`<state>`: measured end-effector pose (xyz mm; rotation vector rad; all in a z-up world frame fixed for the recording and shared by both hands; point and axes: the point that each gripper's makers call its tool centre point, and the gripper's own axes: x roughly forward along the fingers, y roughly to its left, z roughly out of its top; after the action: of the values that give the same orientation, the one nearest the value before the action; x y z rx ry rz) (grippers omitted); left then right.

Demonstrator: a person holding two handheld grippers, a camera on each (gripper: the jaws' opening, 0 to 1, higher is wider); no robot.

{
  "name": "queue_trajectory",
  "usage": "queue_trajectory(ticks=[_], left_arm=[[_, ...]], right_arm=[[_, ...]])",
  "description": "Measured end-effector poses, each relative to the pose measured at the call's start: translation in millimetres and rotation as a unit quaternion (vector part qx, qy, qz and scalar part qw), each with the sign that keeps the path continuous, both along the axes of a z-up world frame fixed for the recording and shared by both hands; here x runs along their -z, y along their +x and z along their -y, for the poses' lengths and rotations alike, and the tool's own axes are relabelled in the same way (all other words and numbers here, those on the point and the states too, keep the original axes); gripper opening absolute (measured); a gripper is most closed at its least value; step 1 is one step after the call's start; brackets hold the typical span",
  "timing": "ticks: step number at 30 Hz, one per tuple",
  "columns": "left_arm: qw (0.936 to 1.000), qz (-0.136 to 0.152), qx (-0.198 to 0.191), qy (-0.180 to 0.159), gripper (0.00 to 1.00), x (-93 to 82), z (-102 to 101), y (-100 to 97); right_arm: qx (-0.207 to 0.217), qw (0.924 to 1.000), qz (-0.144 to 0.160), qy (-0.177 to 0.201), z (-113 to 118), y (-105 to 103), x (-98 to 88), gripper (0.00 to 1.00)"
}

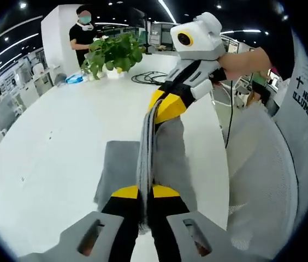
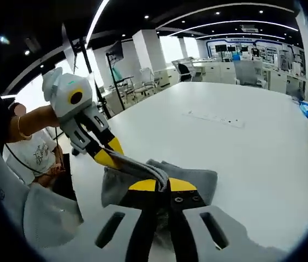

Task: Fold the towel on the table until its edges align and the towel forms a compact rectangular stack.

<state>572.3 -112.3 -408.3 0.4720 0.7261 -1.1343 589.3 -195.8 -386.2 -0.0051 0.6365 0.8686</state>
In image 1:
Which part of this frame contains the person's right hand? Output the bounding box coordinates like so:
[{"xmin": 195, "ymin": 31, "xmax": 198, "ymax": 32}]
[{"xmin": 209, "ymin": 52, "xmax": 244, "ymax": 83}]

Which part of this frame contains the blue packet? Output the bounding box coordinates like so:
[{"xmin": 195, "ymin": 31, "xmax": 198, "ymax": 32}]
[{"xmin": 64, "ymin": 73, "xmax": 85, "ymax": 84}]

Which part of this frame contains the coiled black cable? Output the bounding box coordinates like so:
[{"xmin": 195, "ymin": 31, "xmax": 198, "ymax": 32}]
[{"xmin": 131, "ymin": 70, "xmax": 171, "ymax": 86}]

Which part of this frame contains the potted green plant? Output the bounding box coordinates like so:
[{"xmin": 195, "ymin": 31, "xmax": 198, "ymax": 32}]
[{"xmin": 81, "ymin": 32, "xmax": 144, "ymax": 80}]

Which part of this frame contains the white mesh chair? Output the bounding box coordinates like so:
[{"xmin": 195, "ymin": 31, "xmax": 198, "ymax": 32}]
[{"xmin": 213, "ymin": 105, "xmax": 300, "ymax": 252}]

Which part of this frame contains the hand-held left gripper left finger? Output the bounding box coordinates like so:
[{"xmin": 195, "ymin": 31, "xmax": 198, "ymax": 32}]
[{"xmin": 58, "ymin": 184, "xmax": 141, "ymax": 259}]

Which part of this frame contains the grey towel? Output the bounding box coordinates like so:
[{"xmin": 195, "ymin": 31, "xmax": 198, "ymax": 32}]
[{"xmin": 93, "ymin": 105, "xmax": 199, "ymax": 237}]

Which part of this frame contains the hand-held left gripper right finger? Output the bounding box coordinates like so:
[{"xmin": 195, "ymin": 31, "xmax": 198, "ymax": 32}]
[{"xmin": 149, "ymin": 184, "xmax": 234, "ymax": 259}]

